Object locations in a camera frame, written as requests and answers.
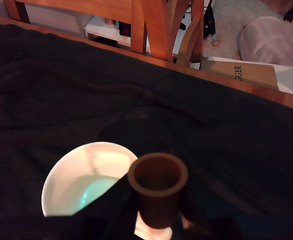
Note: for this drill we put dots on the brown coffee capsule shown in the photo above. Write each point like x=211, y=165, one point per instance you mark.
x=156, y=200

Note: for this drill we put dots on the small orange blue toy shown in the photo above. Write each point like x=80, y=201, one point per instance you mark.
x=216, y=40

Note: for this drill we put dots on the pale bulky bag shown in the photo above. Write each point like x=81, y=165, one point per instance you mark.
x=269, y=42

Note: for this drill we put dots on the tan book with black lettering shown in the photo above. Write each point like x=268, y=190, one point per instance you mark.
x=256, y=75

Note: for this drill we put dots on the floral print white mug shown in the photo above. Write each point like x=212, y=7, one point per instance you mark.
x=74, y=175

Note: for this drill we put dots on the wooden slatted chair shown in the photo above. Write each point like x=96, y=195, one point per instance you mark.
x=86, y=7

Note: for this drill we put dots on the white low shelf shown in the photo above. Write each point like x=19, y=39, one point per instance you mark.
x=96, y=25

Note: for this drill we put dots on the wooden high chair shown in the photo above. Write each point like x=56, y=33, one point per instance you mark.
x=159, y=27

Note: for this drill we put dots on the dark brown knitted cloth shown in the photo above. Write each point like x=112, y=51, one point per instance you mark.
x=61, y=100

